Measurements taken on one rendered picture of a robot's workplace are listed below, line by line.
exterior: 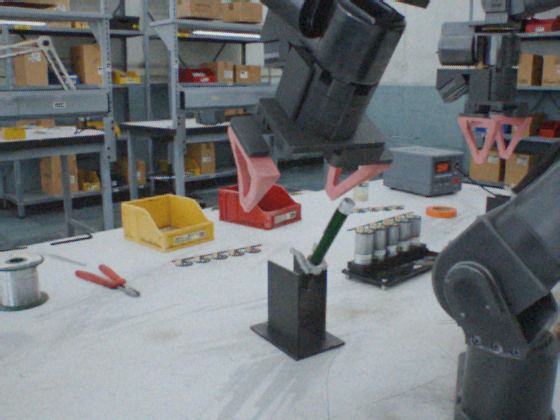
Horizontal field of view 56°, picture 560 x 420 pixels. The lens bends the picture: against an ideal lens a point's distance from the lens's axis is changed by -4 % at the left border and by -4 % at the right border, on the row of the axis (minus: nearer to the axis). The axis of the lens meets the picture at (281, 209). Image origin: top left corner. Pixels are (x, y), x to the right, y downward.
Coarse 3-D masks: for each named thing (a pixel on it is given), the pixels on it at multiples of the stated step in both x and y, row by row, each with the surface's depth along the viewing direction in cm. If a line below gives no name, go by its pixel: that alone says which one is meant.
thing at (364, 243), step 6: (360, 234) 69; (366, 234) 69; (372, 234) 69; (360, 240) 69; (366, 240) 69; (372, 240) 69; (354, 246) 71; (360, 246) 69; (366, 246) 69; (372, 246) 70; (354, 252) 71; (360, 252) 70; (366, 252) 69; (372, 252) 70; (354, 258) 71; (360, 258) 70; (366, 258) 70; (372, 258) 70; (360, 264) 70; (366, 264) 70
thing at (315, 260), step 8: (336, 208) 46; (336, 216) 46; (344, 216) 45; (328, 224) 47; (336, 224) 46; (328, 232) 47; (336, 232) 47; (320, 240) 48; (328, 240) 47; (320, 248) 48; (328, 248) 48; (312, 256) 49; (320, 256) 49; (312, 264) 49; (320, 264) 50; (304, 272) 51; (304, 280) 51
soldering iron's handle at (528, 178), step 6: (558, 144) 81; (546, 150) 83; (552, 150) 82; (558, 150) 81; (546, 156) 82; (552, 156) 82; (540, 162) 83; (546, 162) 82; (552, 162) 82; (534, 168) 84; (540, 168) 83; (546, 168) 83; (528, 174) 85; (534, 174) 84; (540, 174) 84; (522, 180) 86; (528, 180) 85; (516, 186) 87; (522, 186) 86; (516, 192) 86
